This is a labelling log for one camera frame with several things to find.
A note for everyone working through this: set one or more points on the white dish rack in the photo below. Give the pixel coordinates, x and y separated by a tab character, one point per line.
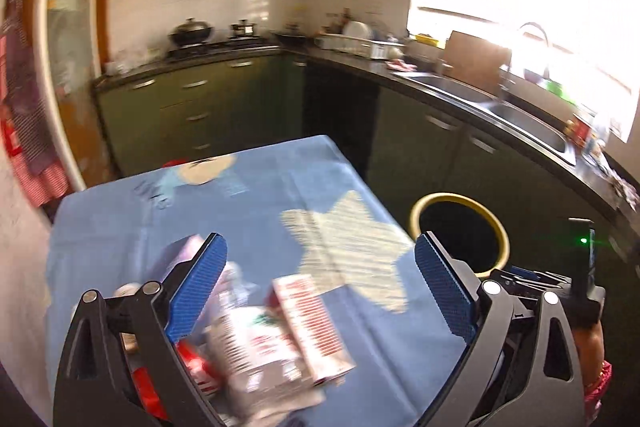
356	39

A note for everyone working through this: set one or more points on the white plastic snack bag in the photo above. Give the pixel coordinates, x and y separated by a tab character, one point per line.
266	379

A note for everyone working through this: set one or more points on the blue patterned tablecloth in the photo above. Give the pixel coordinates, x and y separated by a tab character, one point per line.
291	208

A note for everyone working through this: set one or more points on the purple cardboard box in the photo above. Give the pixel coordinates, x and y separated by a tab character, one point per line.
180	251

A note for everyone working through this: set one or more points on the green kitchen base cabinets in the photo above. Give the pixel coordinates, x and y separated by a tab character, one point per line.
404	139

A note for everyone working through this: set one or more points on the red soda can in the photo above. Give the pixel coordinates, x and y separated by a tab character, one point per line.
177	383

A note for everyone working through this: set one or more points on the steel kitchen sink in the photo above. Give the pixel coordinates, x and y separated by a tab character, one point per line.
516	118

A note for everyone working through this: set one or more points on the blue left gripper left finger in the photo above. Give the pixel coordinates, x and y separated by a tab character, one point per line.
189	285

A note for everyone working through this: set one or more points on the black wok with lid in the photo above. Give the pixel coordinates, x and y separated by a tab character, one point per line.
191	33

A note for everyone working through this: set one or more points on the small steel pot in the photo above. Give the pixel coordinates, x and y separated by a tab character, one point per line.
243	29

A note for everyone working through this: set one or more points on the red checkered apron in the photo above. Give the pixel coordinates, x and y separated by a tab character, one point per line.
24	129

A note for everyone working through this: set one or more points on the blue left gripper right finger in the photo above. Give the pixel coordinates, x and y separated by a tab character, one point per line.
454	301

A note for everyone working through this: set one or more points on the glass sliding door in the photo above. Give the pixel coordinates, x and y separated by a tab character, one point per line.
65	40

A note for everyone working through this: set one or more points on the red white carton box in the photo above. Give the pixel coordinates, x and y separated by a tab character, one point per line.
298	301

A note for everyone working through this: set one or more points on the yellow rimmed trash bin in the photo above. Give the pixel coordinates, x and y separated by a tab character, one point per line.
468	230

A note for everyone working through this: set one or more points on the chrome sink faucet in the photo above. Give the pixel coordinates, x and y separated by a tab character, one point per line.
530	47

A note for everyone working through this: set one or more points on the wooden cutting board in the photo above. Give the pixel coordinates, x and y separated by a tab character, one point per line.
474	61

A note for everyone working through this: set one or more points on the black frying pan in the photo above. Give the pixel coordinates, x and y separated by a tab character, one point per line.
291	36

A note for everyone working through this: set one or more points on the person right hand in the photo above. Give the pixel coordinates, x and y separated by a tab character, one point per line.
590	348

